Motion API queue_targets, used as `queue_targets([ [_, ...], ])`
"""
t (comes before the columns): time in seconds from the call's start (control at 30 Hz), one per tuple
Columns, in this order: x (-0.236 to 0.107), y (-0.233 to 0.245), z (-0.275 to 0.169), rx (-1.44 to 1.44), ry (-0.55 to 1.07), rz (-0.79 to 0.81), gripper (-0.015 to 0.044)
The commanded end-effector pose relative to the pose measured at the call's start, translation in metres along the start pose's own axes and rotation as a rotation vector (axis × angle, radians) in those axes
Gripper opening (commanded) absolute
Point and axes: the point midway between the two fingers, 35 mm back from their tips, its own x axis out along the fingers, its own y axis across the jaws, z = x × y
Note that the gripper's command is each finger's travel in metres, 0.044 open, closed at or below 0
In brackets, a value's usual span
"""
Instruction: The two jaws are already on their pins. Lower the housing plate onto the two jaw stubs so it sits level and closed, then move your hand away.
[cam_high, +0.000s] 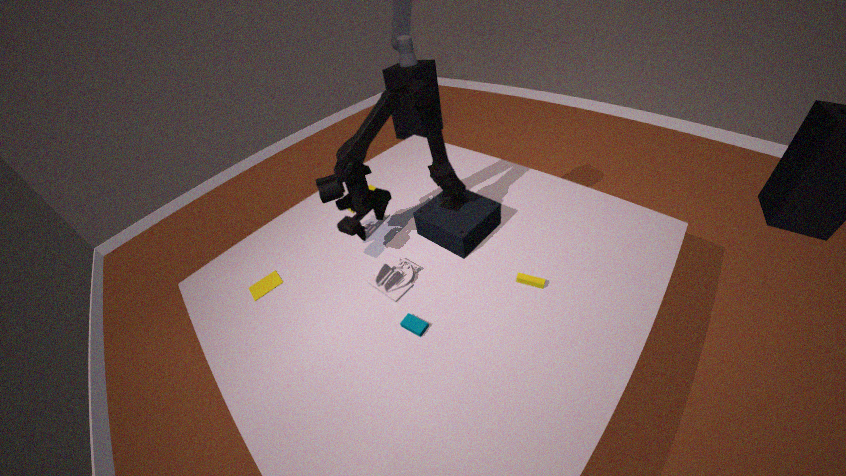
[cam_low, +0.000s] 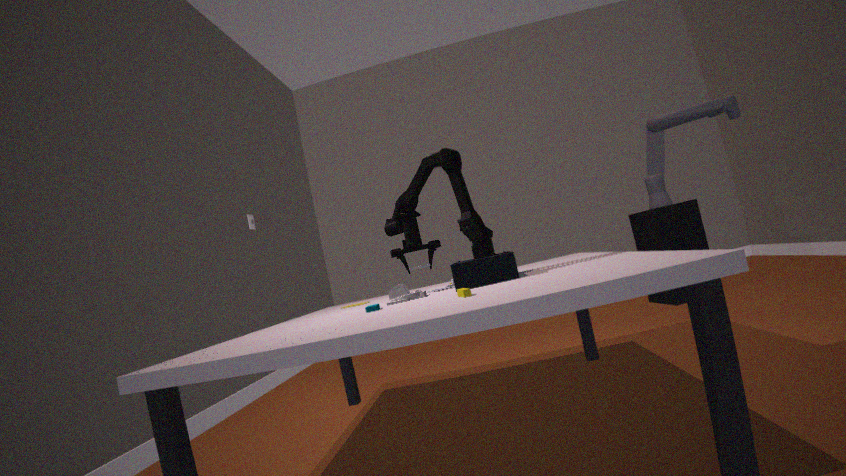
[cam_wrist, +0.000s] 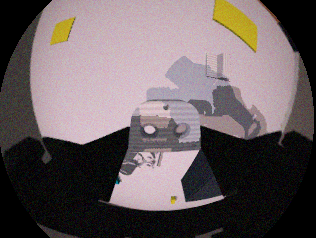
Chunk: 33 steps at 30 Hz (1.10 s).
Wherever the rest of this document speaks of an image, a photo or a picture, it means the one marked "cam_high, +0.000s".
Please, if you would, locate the small teal block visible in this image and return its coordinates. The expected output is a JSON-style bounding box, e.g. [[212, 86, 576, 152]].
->
[[400, 313, 429, 338]]

